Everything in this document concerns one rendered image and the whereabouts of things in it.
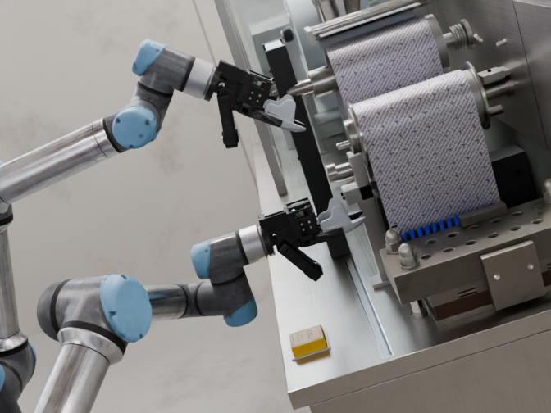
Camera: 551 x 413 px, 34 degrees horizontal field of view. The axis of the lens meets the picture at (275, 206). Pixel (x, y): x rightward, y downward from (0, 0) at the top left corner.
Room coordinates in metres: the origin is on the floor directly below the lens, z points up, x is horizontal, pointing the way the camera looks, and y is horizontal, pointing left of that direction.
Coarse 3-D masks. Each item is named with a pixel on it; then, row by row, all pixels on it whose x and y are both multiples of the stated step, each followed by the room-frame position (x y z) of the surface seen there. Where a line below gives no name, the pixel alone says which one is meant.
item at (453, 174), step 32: (480, 128) 1.73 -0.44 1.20; (384, 160) 1.74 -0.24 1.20; (416, 160) 1.74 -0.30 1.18; (448, 160) 1.74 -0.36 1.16; (480, 160) 1.73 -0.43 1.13; (384, 192) 1.74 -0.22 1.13; (416, 192) 1.74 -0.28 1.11; (448, 192) 1.74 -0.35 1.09; (480, 192) 1.73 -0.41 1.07; (416, 224) 1.74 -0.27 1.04
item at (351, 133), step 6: (348, 120) 1.79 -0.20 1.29; (348, 126) 1.78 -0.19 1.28; (354, 126) 1.78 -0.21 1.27; (348, 132) 1.77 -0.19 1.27; (354, 132) 1.77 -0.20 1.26; (348, 138) 1.79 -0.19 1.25; (354, 138) 1.77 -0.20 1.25; (354, 144) 1.77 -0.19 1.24; (360, 144) 1.77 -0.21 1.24; (354, 150) 1.77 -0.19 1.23; (360, 150) 1.78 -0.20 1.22
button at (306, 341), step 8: (312, 328) 1.68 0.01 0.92; (320, 328) 1.67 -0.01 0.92; (296, 336) 1.66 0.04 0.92; (304, 336) 1.65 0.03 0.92; (312, 336) 1.64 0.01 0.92; (320, 336) 1.63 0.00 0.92; (296, 344) 1.63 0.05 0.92; (304, 344) 1.62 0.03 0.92; (312, 344) 1.62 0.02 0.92; (320, 344) 1.62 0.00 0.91; (296, 352) 1.62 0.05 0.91; (304, 352) 1.62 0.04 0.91
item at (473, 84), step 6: (468, 72) 1.78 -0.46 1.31; (468, 78) 1.76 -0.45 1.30; (474, 78) 1.76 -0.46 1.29; (474, 84) 1.75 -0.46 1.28; (474, 90) 1.74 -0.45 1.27; (474, 96) 1.74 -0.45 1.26; (480, 96) 1.74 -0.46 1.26; (480, 102) 1.74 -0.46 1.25; (348, 108) 1.81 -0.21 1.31; (480, 108) 1.74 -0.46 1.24; (348, 114) 1.83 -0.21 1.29; (480, 114) 1.74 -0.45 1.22; (354, 120) 1.76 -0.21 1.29; (480, 120) 1.76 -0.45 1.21; (360, 138) 1.75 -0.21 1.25
